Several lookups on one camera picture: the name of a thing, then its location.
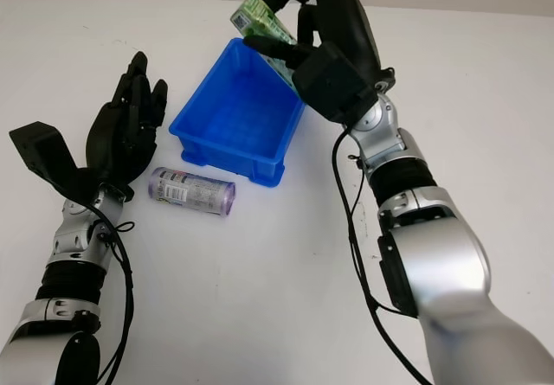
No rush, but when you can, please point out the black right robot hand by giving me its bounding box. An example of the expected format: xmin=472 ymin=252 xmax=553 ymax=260
xmin=243 ymin=0 xmax=396 ymax=95

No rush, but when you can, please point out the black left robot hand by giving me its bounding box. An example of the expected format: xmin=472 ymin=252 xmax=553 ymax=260
xmin=84 ymin=50 xmax=170 ymax=203

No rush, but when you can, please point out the purple drink can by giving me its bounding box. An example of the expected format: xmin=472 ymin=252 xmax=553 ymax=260
xmin=148 ymin=166 xmax=237 ymax=218

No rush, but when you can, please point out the green white drink carton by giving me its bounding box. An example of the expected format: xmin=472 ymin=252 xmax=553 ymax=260
xmin=229 ymin=0 xmax=300 ymax=92

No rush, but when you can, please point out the blue plastic tray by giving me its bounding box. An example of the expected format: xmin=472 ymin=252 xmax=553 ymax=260
xmin=168 ymin=37 xmax=306 ymax=189

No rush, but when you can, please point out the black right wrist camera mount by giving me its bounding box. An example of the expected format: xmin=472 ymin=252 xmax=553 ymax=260
xmin=292 ymin=42 xmax=377 ymax=122

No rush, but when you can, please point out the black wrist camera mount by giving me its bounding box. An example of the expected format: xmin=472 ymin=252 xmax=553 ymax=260
xmin=8 ymin=120 xmax=104 ymax=201
xmin=292 ymin=42 xmax=377 ymax=122

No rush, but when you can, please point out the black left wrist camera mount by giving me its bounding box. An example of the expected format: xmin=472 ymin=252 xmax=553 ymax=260
xmin=8 ymin=120 xmax=104 ymax=201

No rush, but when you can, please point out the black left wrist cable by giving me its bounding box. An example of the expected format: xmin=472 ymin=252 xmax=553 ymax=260
xmin=89 ymin=205 xmax=135 ymax=385

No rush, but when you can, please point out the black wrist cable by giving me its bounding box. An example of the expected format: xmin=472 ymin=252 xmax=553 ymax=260
xmin=332 ymin=129 xmax=434 ymax=385
xmin=89 ymin=205 xmax=135 ymax=385

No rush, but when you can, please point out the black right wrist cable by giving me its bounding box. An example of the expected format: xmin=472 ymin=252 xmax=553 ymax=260
xmin=332 ymin=129 xmax=434 ymax=385

